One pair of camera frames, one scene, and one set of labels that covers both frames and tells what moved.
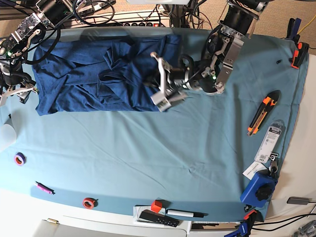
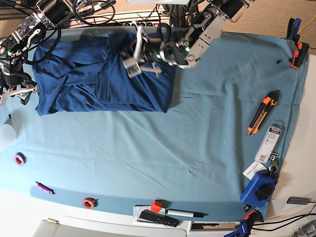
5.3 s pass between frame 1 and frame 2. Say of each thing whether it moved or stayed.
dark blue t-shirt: stayed
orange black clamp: stayed
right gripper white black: moved
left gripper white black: stayed
